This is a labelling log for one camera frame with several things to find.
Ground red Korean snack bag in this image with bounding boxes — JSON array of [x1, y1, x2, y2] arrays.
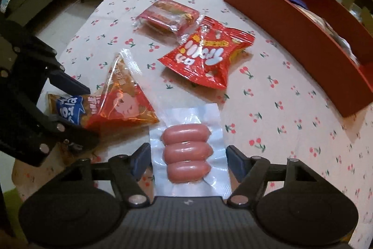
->
[[159, 16, 255, 90]]

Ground red cardboard box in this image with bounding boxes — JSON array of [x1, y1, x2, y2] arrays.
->
[[224, 0, 372, 117]]

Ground red clear cake packet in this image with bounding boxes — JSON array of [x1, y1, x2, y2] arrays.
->
[[133, 0, 204, 43]]

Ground clear round cracker packet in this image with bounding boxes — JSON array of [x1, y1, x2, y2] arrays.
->
[[295, 4, 360, 66]]

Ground cherry print tablecloth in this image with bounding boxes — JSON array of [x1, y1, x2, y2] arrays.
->
[[11, 0, 373, 249]]

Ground orange blue snack bag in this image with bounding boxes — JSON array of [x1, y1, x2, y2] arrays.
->
[[47, 49, 159, 133]]

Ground vacuum packed sausages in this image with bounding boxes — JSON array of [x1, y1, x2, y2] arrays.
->
[[150, 104, 231, 198]]

